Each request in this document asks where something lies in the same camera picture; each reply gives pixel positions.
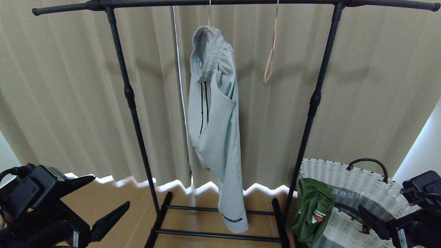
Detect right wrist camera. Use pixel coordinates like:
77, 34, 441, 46
401, 170, 441, 209

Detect pink clothes hanger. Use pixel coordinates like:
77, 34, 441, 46
263, 0, 279, 85
202, 0, 218, 37

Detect beige curtain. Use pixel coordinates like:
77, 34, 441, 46
0, 0, 441, 193

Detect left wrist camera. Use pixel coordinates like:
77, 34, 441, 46
3, 165, 71, 223

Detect black cable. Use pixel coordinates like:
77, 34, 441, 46
0, 166, 30, 186

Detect pale grey shorts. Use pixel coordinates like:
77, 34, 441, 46
187, 26, 249, 234

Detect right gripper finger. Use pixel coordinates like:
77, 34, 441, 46
358, 205, 392, 241

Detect green printed shirt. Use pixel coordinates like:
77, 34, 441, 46
290, 177, 335, 243

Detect white laundry basket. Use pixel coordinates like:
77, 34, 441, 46
298, 158, 422, 248

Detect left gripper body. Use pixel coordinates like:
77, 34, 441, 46
0, 203, 91, 248

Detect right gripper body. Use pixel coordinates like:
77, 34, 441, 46
386, 206, 441, 248

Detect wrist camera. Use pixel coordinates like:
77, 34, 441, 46
401, 170, 441, 209
3, 165, 71, 223

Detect black clothes rack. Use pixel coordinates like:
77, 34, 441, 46
32, 0, 441, 248

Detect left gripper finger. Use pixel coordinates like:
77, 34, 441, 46
61, 175, 96, 201
90, 201, 131, 243

